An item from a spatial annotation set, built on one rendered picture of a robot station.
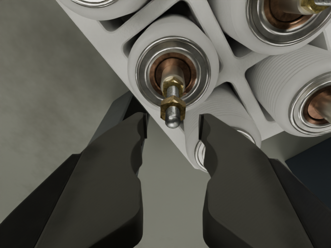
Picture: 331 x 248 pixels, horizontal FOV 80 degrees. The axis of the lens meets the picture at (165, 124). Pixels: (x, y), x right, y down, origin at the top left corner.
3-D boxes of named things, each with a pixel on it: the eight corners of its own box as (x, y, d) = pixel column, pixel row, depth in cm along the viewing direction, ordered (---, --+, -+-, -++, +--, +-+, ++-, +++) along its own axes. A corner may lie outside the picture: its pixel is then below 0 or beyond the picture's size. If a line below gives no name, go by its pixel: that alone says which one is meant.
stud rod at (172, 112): (175, 74, 18) (176, 113, 12) (180, 83, 19) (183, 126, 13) (165, 78, 19) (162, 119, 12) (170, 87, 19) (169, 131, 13)
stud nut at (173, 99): (180, 91, 14) (180, 96, 13) (190, 111, 14) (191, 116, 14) (154, 103, 14) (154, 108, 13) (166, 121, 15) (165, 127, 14)
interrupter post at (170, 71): (166, 59, 20) (165, 69, 17) (188, 69, 20) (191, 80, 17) (157, 80, 21) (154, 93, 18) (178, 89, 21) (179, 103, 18)
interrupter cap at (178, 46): (152, 20, 18) (151, 20, 17) (224, 55, 19) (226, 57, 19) (126, 91, 22) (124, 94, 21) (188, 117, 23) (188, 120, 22)
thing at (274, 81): (258, 21, 33) (331, 40, 18) (301, 48, 35) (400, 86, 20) (224, 72, 38) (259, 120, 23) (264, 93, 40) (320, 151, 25)
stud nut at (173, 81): (178, 74, 17) (179, 77, 16) (186, 90, 18) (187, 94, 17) (158, 83, 17) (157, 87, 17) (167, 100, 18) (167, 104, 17)
